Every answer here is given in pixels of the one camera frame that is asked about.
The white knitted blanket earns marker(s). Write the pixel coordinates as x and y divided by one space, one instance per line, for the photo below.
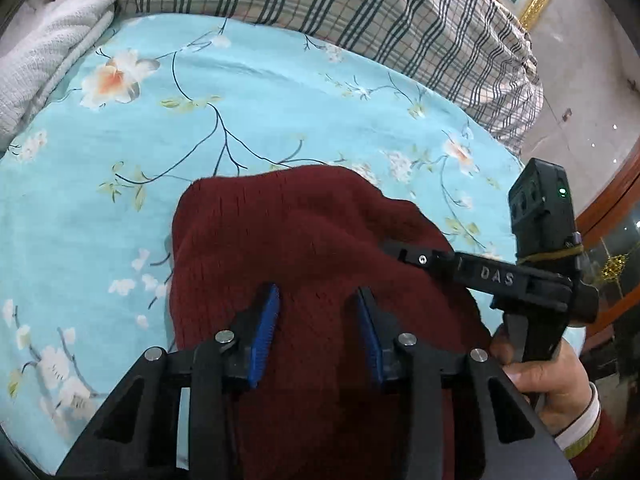
45 55

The plaid quilt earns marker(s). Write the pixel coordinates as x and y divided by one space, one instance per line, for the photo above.
350 5

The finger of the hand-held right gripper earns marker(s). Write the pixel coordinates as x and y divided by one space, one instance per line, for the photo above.
422 260

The person's right forearm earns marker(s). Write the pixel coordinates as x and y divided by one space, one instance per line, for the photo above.
595 445

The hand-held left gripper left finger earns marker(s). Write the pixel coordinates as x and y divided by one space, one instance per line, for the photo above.
262 340

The person's right hand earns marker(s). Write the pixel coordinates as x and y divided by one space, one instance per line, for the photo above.
560 385

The wall outlet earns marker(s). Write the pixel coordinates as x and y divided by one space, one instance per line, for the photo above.
567 115

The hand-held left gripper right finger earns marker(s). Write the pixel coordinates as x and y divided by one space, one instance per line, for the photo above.
372 340

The maroon knitted hooded sweater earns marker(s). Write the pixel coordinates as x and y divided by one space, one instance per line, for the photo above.
300 240

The wooden glass cabinet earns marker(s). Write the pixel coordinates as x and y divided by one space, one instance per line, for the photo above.
615 270

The turquoise floral bed sheet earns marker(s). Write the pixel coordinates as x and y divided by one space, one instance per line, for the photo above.
250 110

